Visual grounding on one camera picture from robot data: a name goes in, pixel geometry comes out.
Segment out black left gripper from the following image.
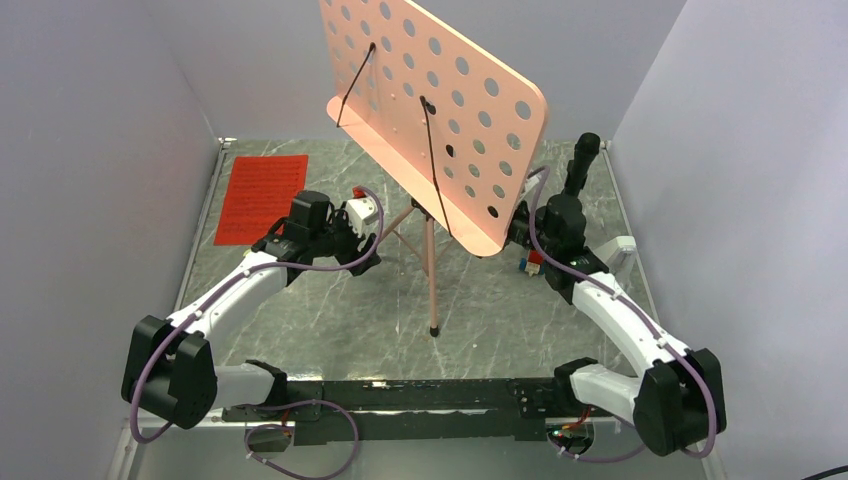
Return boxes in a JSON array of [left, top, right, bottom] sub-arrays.
[[310, 203, 381, 276]]

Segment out red sheet music page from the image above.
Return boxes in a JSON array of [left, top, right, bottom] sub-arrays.
[[214, 154, 309, 246]]

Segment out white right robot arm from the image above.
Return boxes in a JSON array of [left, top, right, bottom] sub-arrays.
[[507, 194, 727, 458]]

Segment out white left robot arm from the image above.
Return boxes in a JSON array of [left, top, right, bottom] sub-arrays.
[[121, 187, 384, 429]]

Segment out red blue toy block car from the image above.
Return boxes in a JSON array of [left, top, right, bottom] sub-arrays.
[[519, 250, 544, 276]]

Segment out black recorder on round base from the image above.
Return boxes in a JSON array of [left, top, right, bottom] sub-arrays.
[[563, 132, 602, 197]]

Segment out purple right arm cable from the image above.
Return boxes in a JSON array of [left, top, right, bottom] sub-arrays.
[[526, 165, 720, 464]]

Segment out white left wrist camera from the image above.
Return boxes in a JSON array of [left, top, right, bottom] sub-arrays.
[[342, 186, 384, 237]]

